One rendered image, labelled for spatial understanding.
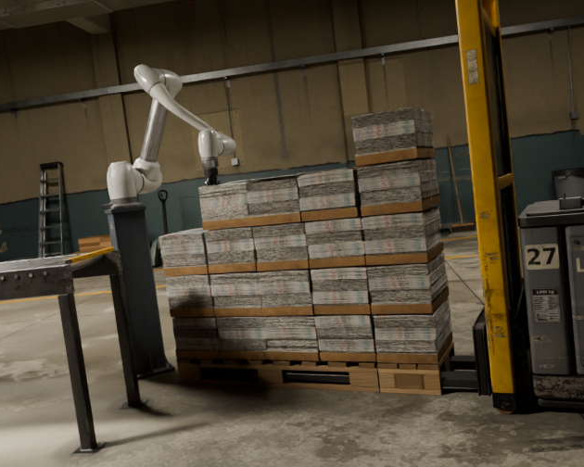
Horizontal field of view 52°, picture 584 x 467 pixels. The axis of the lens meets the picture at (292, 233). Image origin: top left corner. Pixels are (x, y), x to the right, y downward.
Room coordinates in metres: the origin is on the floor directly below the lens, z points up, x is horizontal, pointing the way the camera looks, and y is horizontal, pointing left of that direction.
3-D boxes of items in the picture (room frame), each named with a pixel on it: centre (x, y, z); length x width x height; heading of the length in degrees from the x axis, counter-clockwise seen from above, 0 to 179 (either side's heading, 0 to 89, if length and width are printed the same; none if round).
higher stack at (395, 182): (2.83, -0.53, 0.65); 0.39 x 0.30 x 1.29; 154
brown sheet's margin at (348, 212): (2.96, -0.27, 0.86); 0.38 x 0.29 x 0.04; 154
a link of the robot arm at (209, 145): (3.29, 0.39, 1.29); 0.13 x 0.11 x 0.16; 152
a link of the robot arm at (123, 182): (3.55, 0.96, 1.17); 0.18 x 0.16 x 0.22; 152
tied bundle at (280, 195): (3.09, -0.01, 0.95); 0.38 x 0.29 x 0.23; 154
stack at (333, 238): (3.15, 0.12, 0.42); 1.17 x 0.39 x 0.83; 64
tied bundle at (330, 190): (2.96, -0.26, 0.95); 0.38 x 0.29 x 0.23; 154
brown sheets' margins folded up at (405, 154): (2.83, -0.53, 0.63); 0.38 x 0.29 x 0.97; 154
